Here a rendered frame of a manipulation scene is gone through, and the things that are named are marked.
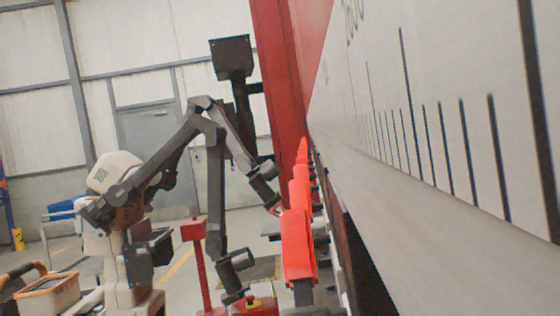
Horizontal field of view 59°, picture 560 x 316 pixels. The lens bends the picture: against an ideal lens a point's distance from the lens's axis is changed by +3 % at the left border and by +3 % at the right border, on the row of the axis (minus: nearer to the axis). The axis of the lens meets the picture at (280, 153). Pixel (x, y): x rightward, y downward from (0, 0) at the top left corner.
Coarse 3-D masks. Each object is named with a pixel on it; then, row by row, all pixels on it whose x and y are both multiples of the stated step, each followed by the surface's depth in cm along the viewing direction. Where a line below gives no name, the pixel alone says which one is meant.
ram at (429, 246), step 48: (288, 0) 206; (336, 144) 19; (384, 192) 8; (432, 192) 5; (384, 240) 9; (432, 240) 5; (480, 240) 3; (528, 240) 3; (432, 288) 5; (480, 288) 4; (528, 288) 3
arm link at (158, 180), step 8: (192, 96) 212; (200, 96) 210; (208, 96) 208; (192, 104) 211; (200, 104) 209; (192, 112) 211; (200, 112) 213; (184, 120) 211; (176, 160) 209; (168, 168) 207; (176, 168) 211; (160, 176) 204; (152, 184) 205; (160, 184) 205
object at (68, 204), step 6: (72, 198) 494; (78, 198) 493; (54, 204) 472; (60, 204) 458; (66, 204) 458; (72, 204) 457; (48, 210) 460; (54, 210) 460; (60, 210) 459; (66, 210) 459; (54, 216) 460; (60, 216) 460; (66, 216) 459; (72, 216) 459
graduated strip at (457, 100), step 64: (384, 0) 5; (448, 0) 3; (512, 0) 2; (320, 64) 20; (384, 64) 6; (448, 64) 3; (512, 64) 2; (320, 128) 35; (384, 128) 6; (448, 128) 4; (512, 128) 3; (448, 192) 4; (512, 192) 3
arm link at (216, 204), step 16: (208, 128) 158; (208, 144) 157; (224, 144) 163; (208, 160) 160; (224, 160) 162; (208, 176) 160; (224, 176) 162; (208, 192) 160; (224, 192) 162; (208, 208) 160; (224, 208) 162; (208, 224) 159; (224, 224) 161; (208, 240) 159; (224, 240) 163
